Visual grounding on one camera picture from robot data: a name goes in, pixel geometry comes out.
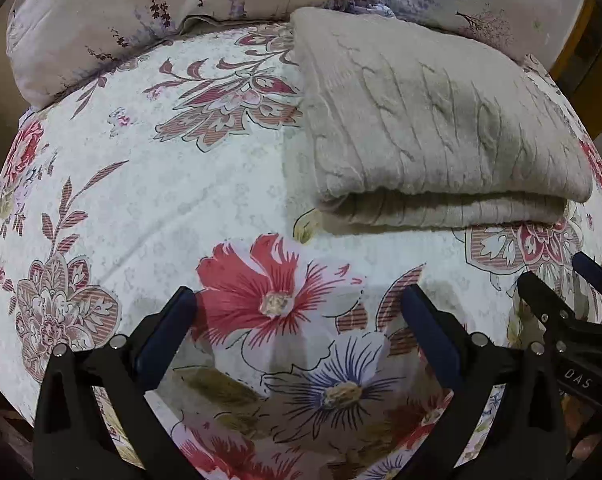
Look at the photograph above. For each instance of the beige cable knit sweater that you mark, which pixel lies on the beige cable knit sweater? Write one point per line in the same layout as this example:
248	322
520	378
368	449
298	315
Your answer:
404	126

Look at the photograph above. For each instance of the floral white bed sheet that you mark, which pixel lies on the floral white bed sheet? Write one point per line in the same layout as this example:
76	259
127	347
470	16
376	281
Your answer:
184	168

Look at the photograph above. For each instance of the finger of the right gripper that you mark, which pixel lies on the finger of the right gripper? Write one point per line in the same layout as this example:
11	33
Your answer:
546	299
588	269

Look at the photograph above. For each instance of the pink floral pillow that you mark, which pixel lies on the pink floral pillow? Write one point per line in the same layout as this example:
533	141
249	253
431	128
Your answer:
54	45

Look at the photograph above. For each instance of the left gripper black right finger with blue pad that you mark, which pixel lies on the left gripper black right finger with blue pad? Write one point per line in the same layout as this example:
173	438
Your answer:
505	418

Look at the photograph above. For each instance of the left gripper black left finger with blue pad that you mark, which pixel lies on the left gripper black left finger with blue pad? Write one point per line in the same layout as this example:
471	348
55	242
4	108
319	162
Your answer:
93	420

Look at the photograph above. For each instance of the wooden bed headboard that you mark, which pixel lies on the wooden bed headboard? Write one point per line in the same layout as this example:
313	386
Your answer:
578	68

